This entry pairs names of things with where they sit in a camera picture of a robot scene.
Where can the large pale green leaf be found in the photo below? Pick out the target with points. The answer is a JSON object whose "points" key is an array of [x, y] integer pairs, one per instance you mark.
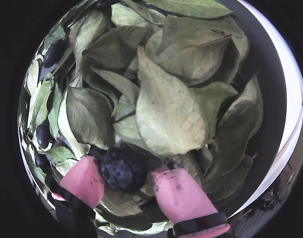
{"points": [[166, 109]]}

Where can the gripper finger with pink tip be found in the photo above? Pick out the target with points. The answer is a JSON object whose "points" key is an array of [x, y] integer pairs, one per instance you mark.
{"points": [[83, 181], [181, 196]]}

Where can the dark grey round bowl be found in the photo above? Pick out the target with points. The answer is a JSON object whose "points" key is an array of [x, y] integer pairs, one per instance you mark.
{"points": [[270, 99]]}

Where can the dark blueberry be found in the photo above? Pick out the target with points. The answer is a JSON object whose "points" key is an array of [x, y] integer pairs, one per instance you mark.
{"points": [[53, 53], [41, 160], [43, 135], [101, 3], [122, 171]]}

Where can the pile of green leaves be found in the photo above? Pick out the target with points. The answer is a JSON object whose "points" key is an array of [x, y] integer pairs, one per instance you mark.
{"points": [[166, 99]]}

